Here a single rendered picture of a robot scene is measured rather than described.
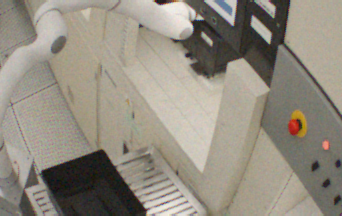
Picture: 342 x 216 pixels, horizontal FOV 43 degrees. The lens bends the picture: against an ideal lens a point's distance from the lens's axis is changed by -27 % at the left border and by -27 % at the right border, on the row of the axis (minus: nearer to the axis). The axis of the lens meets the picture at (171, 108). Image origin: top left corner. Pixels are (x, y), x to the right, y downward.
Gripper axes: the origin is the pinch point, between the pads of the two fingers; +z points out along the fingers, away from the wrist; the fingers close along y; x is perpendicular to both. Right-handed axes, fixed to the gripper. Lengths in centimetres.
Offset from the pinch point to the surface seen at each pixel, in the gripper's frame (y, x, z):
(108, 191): 25, -45, -58
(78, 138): -58, -121, -32
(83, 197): 24, -45, -68
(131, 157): 14, -45, -42
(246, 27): 42, 29, -30
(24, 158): -2, -45, -85
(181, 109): 11.3, -34.4, -21.7
